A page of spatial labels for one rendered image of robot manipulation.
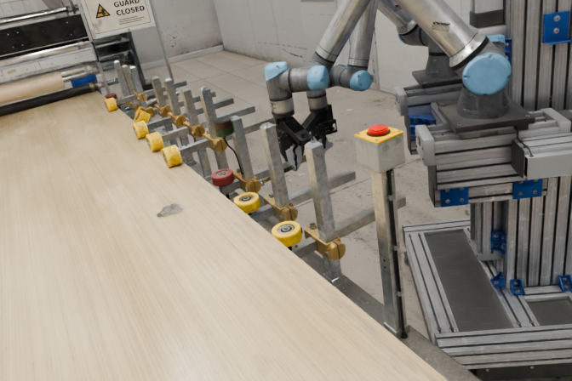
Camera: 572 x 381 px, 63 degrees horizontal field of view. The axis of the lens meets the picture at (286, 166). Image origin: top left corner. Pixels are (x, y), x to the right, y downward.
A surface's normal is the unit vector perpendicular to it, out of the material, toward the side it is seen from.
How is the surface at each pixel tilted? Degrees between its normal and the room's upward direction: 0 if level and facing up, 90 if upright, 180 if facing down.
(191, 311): 0
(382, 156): 90
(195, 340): 0
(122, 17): 90
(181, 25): 90
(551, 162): 90
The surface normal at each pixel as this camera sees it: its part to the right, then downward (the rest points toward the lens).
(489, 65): -0.21, 0.52
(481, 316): -0.17, -0.90
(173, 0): 0.43, 0.30
